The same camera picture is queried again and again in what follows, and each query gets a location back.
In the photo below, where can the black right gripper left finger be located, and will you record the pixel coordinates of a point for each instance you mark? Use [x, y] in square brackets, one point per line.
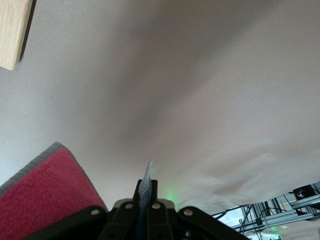
[122, 220]

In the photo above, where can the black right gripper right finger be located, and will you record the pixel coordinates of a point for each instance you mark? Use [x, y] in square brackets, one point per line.
[158, 220]

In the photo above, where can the grey and red cloth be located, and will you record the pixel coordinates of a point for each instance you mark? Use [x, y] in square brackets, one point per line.
[50, 187]

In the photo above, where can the wooden cutting board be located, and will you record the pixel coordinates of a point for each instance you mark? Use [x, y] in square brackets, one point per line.
[12, 30]

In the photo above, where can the aluminium frame behind table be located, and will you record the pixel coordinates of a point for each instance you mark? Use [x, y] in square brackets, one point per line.
[307, 200]

